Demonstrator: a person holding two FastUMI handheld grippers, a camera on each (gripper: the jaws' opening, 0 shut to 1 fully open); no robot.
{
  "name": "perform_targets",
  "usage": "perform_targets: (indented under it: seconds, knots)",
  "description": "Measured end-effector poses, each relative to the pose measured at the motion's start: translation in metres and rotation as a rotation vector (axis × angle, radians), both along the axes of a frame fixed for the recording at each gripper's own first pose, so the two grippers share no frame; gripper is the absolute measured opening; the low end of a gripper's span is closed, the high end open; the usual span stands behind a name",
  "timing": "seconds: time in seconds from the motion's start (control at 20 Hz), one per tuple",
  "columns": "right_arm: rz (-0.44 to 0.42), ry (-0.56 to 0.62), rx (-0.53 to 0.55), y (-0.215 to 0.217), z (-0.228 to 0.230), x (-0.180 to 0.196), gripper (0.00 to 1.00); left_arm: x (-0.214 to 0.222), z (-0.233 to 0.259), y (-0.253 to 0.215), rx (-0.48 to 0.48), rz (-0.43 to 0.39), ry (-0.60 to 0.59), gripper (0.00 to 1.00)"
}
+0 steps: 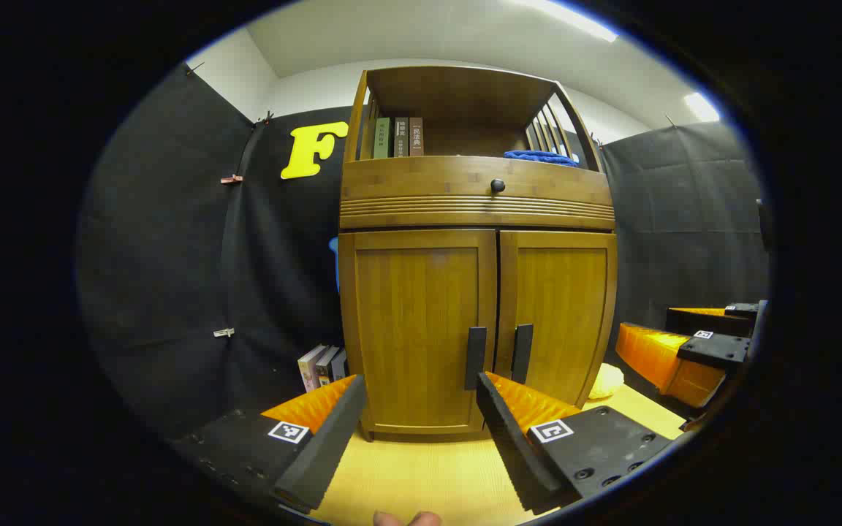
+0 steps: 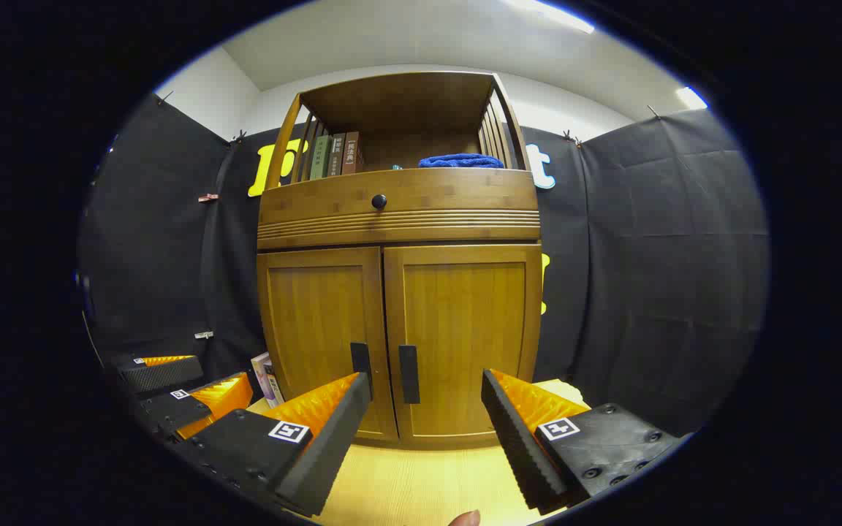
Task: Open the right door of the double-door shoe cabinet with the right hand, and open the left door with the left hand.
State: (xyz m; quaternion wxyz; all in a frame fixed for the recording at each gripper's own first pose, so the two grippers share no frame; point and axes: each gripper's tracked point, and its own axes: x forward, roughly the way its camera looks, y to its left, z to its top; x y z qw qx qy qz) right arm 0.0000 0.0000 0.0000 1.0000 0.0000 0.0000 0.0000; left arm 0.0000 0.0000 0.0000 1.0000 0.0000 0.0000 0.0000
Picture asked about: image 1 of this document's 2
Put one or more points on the white clip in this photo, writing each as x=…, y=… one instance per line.
x=224, y=333

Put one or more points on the wooden double-door shoe cabinet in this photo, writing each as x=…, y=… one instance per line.
x=465, y=95

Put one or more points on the dark brown book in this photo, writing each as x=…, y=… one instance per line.
x=401, y=136

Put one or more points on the lilac blue book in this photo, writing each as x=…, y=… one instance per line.
x=340, y=364

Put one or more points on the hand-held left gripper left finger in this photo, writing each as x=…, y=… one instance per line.
x=330, y=446

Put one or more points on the green book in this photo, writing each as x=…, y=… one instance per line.
x=383, y=137

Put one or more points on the light brown book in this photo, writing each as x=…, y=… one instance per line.
x=416, y=136

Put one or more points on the grey white book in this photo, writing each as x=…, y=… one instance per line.
x=326, y=365

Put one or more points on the cream pumpkin-shaped object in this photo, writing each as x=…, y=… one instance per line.
x=606, y=381

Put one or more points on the small ceiling light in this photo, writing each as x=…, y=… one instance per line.
x=702, y=107

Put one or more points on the blue cloth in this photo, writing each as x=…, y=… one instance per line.
x=538, y=156

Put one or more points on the wooden shoe cabinet door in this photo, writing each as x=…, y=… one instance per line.
x=414, y=329
x=563, y=314

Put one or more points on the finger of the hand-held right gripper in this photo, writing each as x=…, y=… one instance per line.
x=706, y=321
x=713, y=349

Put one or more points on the black backdrop cloth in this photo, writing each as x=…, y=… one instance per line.
x=172, y=256

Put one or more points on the blue plastic object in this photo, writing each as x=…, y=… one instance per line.
x=334, y=263

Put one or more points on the dark backdrop clip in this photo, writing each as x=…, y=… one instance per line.
x=264, y=118

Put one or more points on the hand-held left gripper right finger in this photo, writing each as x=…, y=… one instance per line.
x=512, y=446

